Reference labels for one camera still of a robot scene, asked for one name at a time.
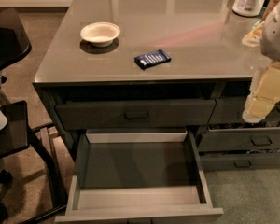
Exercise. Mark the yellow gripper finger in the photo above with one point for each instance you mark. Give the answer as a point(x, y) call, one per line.
point(265, 85)
point(252, 39)

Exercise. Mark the blue rxbar blueberry wrapper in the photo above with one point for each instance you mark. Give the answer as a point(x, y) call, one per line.
point(151, 59)

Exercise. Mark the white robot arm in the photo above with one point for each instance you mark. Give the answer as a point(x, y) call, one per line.
point(270, 37)

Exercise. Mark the grey top right drawer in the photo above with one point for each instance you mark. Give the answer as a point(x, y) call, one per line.
point(244, 109)

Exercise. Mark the grey middle right drawer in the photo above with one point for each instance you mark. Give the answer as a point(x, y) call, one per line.
point(239, 139)

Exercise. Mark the grey bottom right drawer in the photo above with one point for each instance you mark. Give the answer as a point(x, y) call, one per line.
point(240, 162)

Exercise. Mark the open grey middle drawer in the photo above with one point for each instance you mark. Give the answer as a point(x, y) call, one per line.
point(147, 176)

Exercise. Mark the closed grey top drawer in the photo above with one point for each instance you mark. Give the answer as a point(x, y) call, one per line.
point(132, 114)

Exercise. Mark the white paper bowl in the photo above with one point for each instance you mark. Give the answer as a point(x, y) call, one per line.
point(100, 34)

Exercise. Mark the black office chair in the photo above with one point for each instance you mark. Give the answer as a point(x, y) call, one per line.
point(17, 135)

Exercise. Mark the grey cabinet counter frame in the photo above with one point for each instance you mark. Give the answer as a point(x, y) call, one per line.
point(202, 37)

